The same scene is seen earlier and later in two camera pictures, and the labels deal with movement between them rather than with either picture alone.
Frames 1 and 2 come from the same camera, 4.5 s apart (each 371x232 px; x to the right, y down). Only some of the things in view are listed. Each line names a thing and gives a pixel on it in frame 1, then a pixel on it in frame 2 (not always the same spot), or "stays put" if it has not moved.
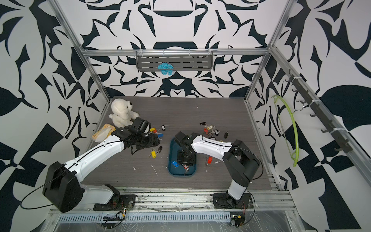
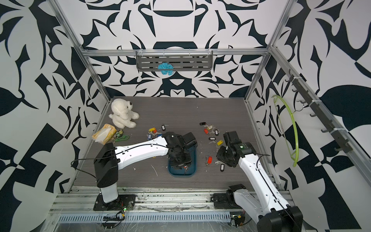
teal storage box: (175, 168) stays put
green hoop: (297, 158) stays put
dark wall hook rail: (341, 143) stays put
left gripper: (154, 141) to (176, 164)
